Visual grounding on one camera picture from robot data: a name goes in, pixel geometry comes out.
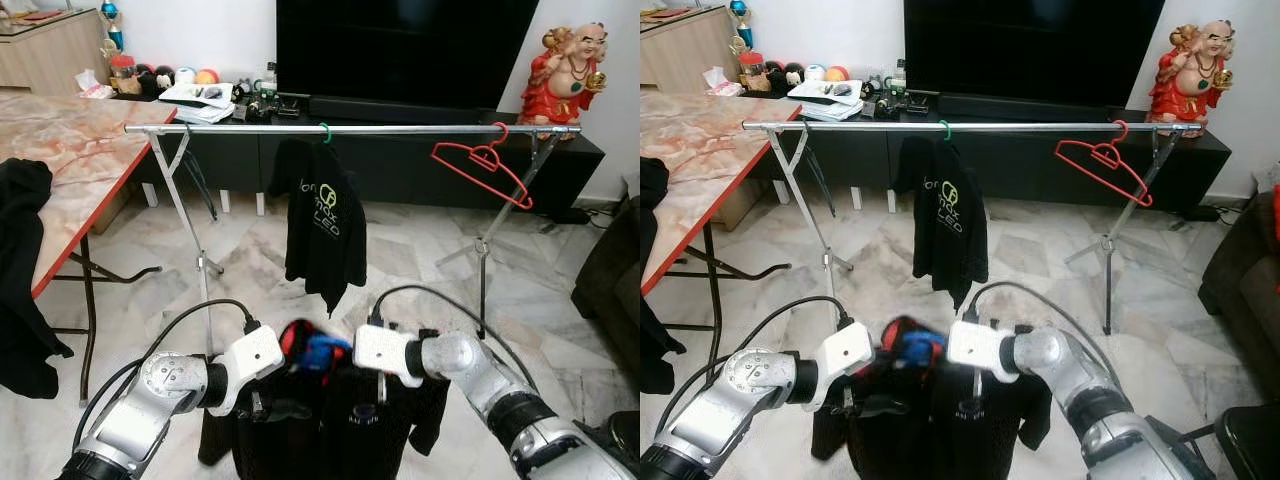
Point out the black garment with red stripes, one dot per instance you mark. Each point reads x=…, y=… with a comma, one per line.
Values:
x=330, y=440
x=940, y=440

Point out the blue plastic hanger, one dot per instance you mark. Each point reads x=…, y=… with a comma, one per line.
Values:
x=325, y=352
x=922, y=348

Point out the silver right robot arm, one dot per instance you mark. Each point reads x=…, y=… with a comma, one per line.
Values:
x=455, y=358
x=1045, y=352

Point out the green plastic hanger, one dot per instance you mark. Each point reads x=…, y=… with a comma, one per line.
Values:
x=324, y=132
x=944, y=130

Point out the red plastic hanger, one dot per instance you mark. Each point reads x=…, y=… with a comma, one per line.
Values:
x=484, y=152
x=1106, y=152

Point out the black t-shirt with logo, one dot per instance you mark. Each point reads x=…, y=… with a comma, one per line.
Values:
x=320, y=240
x=940, y=240

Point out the black TV cabinet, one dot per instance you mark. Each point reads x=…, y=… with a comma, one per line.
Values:
x=400, y=175
x=1030, y=172

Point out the black tape dispenser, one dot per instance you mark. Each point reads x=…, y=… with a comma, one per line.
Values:
x=264, y=106
x=890, y=104

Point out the marble table with red edge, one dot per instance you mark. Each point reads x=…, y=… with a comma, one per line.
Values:
x=700, y=150
x=60, y=150

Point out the stack of white papers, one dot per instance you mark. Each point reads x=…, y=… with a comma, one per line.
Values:
x=195, y=105
x=825, y=102

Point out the silver metal clothes rack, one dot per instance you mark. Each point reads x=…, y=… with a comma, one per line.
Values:
x=400, y=129
x=1000, y=127

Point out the small dark gadget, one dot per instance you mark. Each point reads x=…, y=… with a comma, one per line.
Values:
x=840, y=91
x=212, y=93

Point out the black soundbar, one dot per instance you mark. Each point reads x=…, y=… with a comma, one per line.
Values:
x=1020, y=107
x=395, y=110

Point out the yellow and red ball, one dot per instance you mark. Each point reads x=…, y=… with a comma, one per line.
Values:
x=207, y=77
x=838, y=75

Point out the white and blue ball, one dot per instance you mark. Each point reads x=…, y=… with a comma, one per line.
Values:
x=186, y=77
x=816, y=74

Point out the pink tissue pack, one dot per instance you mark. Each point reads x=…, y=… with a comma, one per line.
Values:
x=95, y=88
x=722, y=85

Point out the jar with red lid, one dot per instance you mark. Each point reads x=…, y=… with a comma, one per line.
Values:
x=123, y=72
x=751, y=70

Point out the large black television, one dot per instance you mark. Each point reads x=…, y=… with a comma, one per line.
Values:
x=1035, y=50
x=410, y=50

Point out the light wooden cabinet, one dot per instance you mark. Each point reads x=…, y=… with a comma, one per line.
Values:
x=50, y=55
x=685, y=52

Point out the blue and gold trophy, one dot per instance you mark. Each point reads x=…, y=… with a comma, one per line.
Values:
x=112, y=12
x=738, y=8

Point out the red laughing Buddha statue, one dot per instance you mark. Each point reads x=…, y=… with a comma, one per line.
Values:
x=1188, y=82
x=560, y=85

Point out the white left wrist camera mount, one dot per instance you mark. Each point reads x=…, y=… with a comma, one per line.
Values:
x=850, y=350
x=250, y=355

